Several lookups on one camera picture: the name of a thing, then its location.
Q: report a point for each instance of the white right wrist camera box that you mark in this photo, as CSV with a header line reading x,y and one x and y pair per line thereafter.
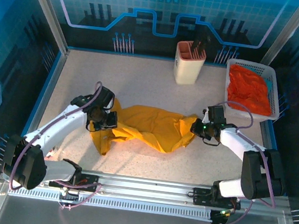
x,y
205,116

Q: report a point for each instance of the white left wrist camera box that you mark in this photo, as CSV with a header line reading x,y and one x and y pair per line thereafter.
x,y
110,104

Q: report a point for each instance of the cream utensil holder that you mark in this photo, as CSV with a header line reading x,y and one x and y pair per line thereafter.
x,y
186,70

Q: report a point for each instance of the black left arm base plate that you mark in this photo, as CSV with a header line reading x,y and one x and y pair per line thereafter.
x,y
90,184

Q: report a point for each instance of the teal cloth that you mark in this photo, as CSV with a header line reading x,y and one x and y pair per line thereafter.
x,y
269,83

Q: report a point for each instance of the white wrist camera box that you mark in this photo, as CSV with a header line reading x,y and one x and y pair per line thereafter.
x,y
205,116
110,104

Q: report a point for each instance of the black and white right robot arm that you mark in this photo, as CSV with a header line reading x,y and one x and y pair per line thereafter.
x,y
233,138

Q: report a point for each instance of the yellow t-shirt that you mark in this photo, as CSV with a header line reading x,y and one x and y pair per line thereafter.
x,y
151,123

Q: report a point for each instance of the orange t-shirt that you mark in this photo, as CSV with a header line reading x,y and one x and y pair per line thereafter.
x,y
248,88

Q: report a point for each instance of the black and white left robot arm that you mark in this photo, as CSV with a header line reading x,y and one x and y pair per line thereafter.
x,y
63,123

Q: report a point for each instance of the aluminium mounting rail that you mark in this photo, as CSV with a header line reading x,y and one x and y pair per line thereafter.
x,y
145,186

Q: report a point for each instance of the white plastic mesh basket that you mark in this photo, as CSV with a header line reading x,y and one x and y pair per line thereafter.
x,y
273,111

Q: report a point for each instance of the aluminium frame post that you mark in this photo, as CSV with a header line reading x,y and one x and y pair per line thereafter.
x,y
287,32
47,9

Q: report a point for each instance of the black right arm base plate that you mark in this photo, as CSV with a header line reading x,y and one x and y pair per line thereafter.
x,y
200,197

